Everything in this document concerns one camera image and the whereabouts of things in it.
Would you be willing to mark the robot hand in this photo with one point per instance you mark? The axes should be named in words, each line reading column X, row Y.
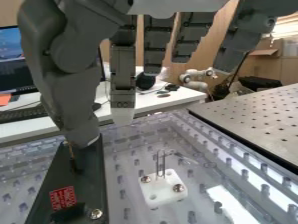
column 71, row 66

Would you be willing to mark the white desk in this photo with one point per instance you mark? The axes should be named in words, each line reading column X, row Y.
column 155, row 100

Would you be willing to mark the black case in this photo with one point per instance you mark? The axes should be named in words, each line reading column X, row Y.
column 261, row 83

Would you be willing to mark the black keyboard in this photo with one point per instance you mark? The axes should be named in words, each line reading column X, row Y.
column 22, row 115

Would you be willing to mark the white block with screws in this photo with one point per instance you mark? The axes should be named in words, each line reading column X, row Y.
column 161, row 193

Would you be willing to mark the computer screen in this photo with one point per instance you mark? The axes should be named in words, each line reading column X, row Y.
column 14, row 60

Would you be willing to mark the cardboard box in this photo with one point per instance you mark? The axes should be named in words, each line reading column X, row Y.
column 270, row 63

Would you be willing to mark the thin stick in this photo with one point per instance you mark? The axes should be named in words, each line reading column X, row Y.
column 72, row 160

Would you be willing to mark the silver paper clip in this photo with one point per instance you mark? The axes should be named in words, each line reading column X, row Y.
column 163, row 166

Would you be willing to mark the small white jointed device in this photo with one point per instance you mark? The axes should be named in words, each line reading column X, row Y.
column 194, row 78

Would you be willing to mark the black round object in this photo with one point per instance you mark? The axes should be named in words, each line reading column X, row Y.
column 145, row 80

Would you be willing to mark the clear box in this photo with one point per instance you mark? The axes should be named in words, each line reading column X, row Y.
column 221, row 186

